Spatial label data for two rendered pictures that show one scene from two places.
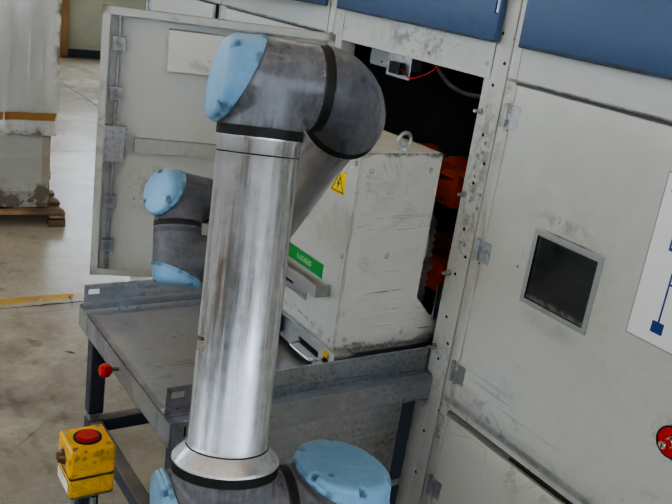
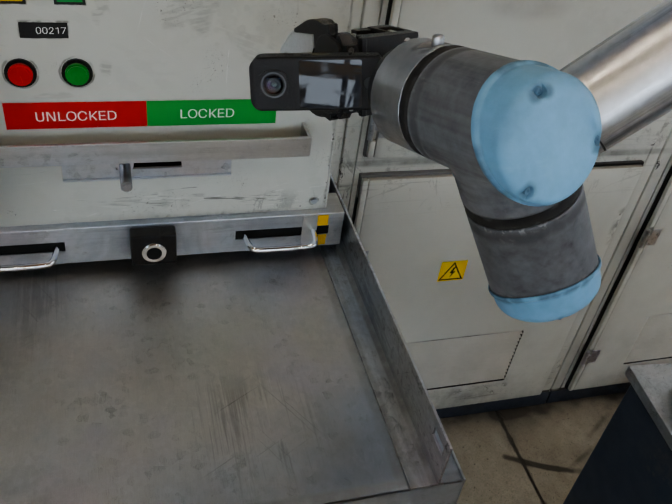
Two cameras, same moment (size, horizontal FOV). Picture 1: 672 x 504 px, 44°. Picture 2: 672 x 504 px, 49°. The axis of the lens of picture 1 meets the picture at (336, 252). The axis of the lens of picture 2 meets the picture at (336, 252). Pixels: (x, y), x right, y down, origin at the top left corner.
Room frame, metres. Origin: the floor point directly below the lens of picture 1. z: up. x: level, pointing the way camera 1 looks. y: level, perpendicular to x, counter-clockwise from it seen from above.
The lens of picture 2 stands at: (1.51, 0.81, 1.55)
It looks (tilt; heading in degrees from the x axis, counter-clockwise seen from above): 39 degrees down; 285
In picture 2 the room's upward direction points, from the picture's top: 9 degrees clockwise
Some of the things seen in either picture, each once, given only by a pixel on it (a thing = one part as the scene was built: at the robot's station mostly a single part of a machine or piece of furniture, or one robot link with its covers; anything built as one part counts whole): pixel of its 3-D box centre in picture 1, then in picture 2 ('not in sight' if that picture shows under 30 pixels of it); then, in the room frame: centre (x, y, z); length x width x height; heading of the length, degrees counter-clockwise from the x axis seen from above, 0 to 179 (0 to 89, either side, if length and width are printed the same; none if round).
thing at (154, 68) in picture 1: (211, 153); not in sight; (2.31, 0.39, 1.21); 0.63 x 0.07 x 0.74; 107
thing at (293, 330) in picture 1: (284, 318); (151, 229); (1.96, 0.10, 0.90); 0.54 x 0.05 x 0.06; 35
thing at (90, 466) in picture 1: (85, 460); not in sight; (1.29, 0.39, 0.85); 0.08 x 0.08 x 0.10; 35
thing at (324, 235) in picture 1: (291, 224); (144, 66); (1.95, 0.12, 1.15); 0.48 x 0.01 x 0.48; 35
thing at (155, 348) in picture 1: (250, 349); (159, 313); (1.91, 0.18, 0.82); 0.68 x 0.62 x 0.06; 125
